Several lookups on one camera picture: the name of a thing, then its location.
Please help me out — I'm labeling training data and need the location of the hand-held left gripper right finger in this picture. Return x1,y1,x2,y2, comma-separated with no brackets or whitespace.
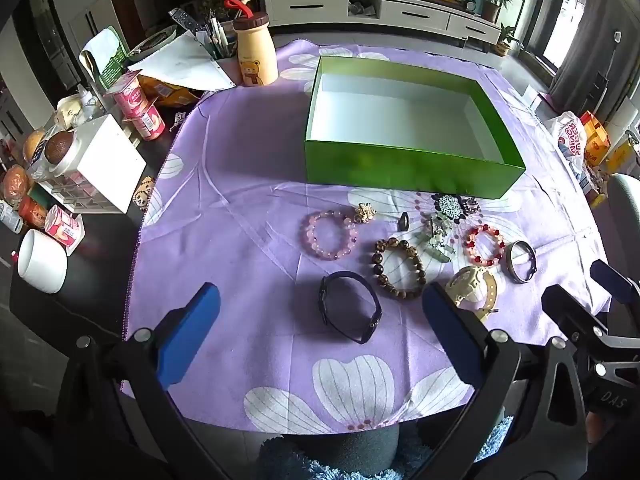
414,281,590,480

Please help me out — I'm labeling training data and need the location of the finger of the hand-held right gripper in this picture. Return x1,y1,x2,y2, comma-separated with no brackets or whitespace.
541,285,610,347
590,259,640,307

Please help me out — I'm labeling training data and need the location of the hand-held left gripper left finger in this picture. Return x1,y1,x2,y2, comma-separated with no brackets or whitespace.
55,282,222,480

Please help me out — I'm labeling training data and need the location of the cream bangle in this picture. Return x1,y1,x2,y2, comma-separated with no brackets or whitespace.
445,265,501,322

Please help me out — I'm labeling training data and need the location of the green jade pendant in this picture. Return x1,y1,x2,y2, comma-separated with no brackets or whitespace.
422,215,456,263

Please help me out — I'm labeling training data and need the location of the brown bead bracelet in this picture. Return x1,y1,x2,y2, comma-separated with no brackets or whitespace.
372,237,428,301

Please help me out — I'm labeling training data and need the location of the black wrist watch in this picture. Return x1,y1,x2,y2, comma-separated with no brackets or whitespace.
317,271,383,345

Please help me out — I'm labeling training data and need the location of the pink bead bracelet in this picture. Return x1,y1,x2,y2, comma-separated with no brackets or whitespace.
300,209,360,261

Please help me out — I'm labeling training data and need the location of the green cardboard box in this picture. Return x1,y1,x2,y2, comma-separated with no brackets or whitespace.
304,56,527,200

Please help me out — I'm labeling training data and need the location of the silver bangle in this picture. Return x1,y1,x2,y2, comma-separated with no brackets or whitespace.
505,240,538,285

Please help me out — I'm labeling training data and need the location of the grey chair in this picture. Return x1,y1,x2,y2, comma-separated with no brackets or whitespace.
607,172,640,241

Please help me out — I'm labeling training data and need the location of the purple floral cloth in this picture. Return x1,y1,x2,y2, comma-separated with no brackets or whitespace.
122,40,613,433

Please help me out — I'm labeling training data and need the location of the black white flower brooch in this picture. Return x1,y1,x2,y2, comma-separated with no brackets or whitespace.
432,192,468,222

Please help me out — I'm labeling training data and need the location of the yellow red carton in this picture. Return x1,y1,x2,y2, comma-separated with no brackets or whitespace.
579,111,612,166

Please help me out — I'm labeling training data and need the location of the white red plastic bag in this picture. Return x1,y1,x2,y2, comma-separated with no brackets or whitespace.
542,111,591,181

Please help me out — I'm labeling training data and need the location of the bear shaped coaster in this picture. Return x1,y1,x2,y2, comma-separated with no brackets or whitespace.
131,176,157,212

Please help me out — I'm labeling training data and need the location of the dark grey cloth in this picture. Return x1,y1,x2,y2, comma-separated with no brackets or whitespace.
320,422,401,478

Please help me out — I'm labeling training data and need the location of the pink yogurt cup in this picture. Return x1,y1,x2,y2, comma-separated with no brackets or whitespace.
122,105,167,142
44,210,86,251
104,72,151,120

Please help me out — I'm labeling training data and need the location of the white mug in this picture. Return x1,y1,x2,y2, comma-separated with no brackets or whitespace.
17,229,68,295

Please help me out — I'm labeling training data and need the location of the blue fluffy cloth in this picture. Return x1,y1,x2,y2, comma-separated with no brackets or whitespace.
257,415,516,480

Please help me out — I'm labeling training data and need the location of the white square box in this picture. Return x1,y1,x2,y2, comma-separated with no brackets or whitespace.
65,114,148,215

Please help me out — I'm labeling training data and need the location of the stick vacuum cleaner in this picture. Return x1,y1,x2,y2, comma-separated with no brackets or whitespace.
580,72,608,121

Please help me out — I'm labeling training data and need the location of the white drawer organizer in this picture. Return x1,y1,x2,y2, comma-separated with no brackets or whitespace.
35,172,93,213

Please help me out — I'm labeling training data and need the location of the red jar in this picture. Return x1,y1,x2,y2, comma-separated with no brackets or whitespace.
19,196,50,228

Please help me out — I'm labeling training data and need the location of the brown round fruit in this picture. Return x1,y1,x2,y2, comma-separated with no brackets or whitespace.
44,131,76,163

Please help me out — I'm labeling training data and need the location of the bread bun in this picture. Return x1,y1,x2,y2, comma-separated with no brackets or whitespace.
22,129,48,163
2,165,32,203

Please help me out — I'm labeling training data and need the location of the orange snack bag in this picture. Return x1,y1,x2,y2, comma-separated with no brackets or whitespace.
137,74,201,108

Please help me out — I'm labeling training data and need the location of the grey curtain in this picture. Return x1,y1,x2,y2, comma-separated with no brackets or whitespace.
547,0,631,126

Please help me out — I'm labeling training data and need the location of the small potted plant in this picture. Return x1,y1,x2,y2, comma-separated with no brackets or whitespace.
495,24,523,57

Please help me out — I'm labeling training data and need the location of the white paper sheet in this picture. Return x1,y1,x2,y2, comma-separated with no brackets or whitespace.
127,32,237,93

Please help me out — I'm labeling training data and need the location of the green white bag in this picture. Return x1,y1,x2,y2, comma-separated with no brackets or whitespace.
79,27,130,92

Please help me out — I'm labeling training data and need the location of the yellow bear bottle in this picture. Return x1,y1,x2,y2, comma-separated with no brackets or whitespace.
232,0,280,87

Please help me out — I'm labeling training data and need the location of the pen holder with pens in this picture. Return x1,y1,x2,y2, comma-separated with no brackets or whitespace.
197,17,238,61

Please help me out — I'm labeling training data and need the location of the grey remote control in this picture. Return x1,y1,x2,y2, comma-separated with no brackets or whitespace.
167,7,208,36

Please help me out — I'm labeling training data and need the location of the white tv cabinet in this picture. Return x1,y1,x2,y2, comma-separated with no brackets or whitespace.
261,0,502,47

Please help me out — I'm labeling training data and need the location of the leafy houseplant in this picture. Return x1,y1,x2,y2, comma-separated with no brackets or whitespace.
192,0,253,26

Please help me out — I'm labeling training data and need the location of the red bead bracelet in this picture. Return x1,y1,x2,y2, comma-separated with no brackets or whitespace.
462,224,507,267

